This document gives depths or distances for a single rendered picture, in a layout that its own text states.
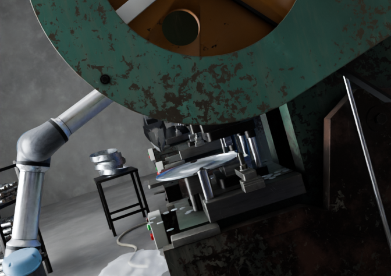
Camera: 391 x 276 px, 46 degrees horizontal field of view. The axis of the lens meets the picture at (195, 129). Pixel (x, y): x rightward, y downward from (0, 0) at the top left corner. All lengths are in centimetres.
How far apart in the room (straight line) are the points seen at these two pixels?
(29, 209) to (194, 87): 87
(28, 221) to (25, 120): 675
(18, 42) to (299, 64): 763
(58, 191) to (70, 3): 740
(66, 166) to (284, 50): 738
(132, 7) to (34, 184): 84
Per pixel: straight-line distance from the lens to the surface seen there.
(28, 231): 174
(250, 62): 110
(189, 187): 151
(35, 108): 839
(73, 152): 828
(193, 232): 133
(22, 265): 160
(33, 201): 173
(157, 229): 179
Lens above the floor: 99
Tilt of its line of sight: 3 degrees down
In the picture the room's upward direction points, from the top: 16 degrees counter-clockwise
